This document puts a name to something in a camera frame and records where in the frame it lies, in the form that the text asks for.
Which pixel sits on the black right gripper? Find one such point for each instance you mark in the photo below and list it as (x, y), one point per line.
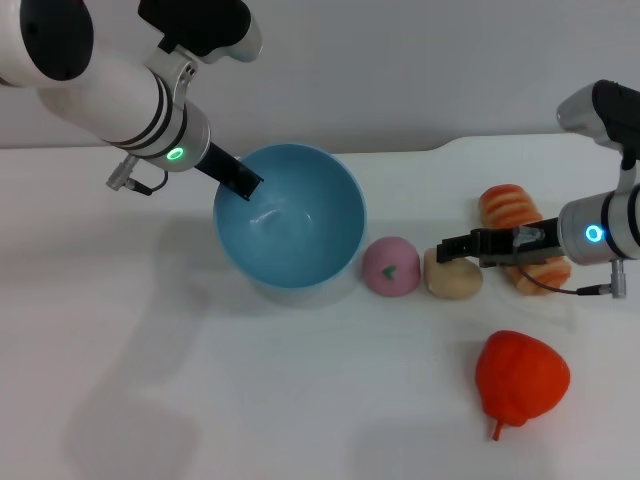
(510, 245)

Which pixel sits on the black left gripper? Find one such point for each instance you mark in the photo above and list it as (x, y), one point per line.
(222, 165)

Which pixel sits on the beige egg yolk pastry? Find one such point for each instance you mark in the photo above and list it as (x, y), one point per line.
(452, 280)

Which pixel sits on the blue bowl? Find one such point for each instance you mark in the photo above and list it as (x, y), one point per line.
(300, 240)

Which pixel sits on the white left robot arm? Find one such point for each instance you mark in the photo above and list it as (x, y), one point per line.
(100, 85)

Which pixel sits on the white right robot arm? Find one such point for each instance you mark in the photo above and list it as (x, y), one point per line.
(605, 230)

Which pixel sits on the pink peach bun toy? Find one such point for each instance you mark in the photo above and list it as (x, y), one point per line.
(392, 262)

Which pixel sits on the striped sausage bread toy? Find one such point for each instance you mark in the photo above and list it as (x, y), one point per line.
(515, 210)

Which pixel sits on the red bell pepper toy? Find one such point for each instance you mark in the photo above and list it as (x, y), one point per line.
(520, 375)

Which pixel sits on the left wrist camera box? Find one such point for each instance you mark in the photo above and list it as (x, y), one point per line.
(210, 25)

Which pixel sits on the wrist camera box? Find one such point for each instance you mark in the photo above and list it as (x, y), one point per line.
(605, 110)
(210, 25)

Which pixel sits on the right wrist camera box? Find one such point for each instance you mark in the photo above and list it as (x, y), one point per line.
(605, 110)

